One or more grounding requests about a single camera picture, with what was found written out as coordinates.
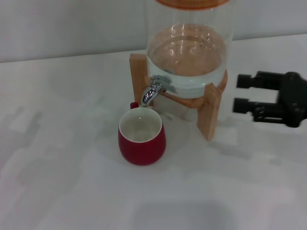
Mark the wooden dispenser stand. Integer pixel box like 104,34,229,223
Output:
129,53,228,141

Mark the chrome faucet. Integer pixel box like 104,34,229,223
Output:
141,74,177,108

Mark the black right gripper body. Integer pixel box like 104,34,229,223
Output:
277,70,307,128

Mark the glass water dispenser jar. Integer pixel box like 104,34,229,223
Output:
145,0,238,99

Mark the red ceramic cup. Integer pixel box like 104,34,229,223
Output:
117,102,166,166

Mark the wooden jar lid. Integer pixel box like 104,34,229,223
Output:
154,0,231,11

